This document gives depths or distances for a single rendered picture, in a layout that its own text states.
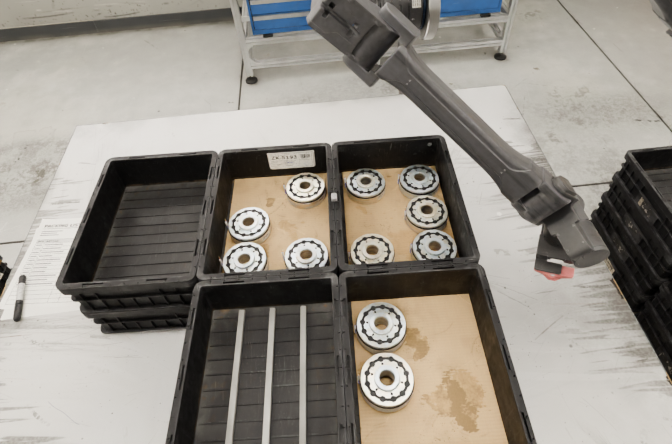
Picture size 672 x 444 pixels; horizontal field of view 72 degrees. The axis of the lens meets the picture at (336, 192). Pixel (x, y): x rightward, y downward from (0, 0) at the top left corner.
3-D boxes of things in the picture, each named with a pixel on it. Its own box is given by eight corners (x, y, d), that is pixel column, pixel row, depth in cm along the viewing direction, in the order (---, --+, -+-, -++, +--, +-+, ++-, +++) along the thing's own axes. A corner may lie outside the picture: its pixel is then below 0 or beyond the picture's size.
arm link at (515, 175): (390, 0, 71) (347, 51, 77) (382, 5, 67) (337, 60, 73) (579, 184, 76) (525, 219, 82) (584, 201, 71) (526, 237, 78)
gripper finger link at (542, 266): (573, 261, 93) (579, 238, 86) (568, 293, 90) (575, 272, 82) (536, 254, 96) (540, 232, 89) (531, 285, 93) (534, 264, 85)
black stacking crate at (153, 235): (125, 187, 132) (108, 159, 123) (228, 180, 131) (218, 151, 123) (80, 315, 105) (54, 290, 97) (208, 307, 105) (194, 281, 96)
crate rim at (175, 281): (110, 163, 125) (107, 157, 123) (220, 156, 124) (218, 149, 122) (57, 295, 98) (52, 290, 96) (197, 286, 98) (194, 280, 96)
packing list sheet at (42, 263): (36, 220, 140) (35, 219, 139) (112, 213, 140) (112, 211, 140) (-9, 321, 118) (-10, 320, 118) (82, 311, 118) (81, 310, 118)
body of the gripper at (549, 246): (580, 219, 89) (586, 198, 83) (574, 266, 84) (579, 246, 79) (544, 214, 92) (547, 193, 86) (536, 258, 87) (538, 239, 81)
